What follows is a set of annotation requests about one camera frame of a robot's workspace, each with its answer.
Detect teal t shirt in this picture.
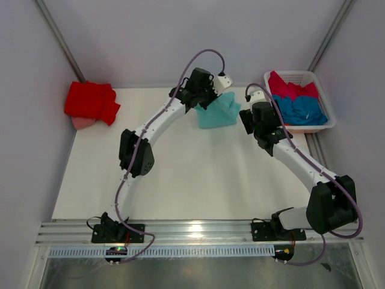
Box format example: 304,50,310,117
195,92,241,129

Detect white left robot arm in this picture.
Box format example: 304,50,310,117
94,68,218,242

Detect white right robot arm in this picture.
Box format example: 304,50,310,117
239,102,361,239

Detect magenta t shirt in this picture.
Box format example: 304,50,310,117
268,71,318,101

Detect blue t shirt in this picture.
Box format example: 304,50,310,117
273,95,328,126

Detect white plastic basket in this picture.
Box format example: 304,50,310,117
264,70,336,134

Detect red folded t shirt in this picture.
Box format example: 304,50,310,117
64,81,120,126

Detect pink folded t shirt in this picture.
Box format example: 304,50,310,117
71,117,96,130

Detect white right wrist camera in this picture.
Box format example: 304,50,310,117
245,90,266,106

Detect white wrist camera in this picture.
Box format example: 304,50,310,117
213,75,233,96
245,90,266,106

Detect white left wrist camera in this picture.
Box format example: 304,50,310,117
213,75,233,96

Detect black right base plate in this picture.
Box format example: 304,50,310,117
250,219,307,241

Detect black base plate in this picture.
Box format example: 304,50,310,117
250,219,307,241
91,224,144,244

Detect white slotted cable duct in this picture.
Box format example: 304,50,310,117
48,244,275,259

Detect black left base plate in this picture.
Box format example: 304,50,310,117
91,224,144,244

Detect aluminium mounting rail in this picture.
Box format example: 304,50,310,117
34,219,365,247

